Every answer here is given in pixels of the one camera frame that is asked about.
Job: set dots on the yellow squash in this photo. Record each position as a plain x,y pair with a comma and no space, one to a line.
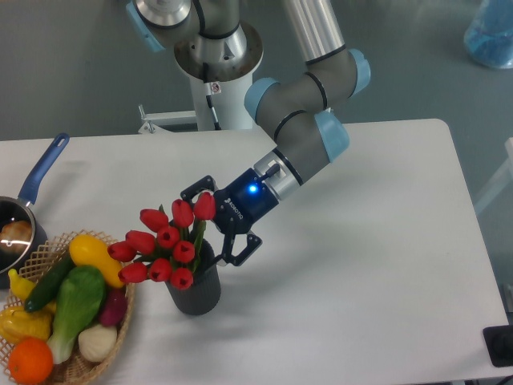
85,249

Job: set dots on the white garlic bulb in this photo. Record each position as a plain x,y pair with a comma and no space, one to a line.
96,343

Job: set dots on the blue handled saucepan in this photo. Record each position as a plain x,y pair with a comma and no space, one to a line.
18,208

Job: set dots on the brown bread in pan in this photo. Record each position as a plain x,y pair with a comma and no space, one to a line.
16,237

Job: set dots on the blue plastic bag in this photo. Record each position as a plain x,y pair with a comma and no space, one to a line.
488,39

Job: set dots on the black device at edge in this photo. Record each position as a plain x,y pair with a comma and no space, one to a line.
498,340

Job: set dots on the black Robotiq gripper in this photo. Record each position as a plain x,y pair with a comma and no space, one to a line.
238,207

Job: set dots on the dark grey ribbed vase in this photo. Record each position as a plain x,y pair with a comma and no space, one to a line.
204,292

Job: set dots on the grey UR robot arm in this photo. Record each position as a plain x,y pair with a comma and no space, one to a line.
296,116

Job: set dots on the orange fruit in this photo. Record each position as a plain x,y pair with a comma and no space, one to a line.
30,361

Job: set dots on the purple red onion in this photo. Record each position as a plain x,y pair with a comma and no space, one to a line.
114,308

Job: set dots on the dark green cucumber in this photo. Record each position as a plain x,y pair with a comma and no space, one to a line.
47,288

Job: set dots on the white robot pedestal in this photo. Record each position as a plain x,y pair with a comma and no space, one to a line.
220,72

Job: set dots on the yellow banana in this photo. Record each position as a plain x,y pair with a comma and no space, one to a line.
19,284

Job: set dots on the yellow bell pepper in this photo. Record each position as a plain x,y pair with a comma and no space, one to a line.
17,324

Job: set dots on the green bok choy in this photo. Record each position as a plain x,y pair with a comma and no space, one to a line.
78,301

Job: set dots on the red tulip bouquet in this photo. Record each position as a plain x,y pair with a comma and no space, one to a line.
170,250

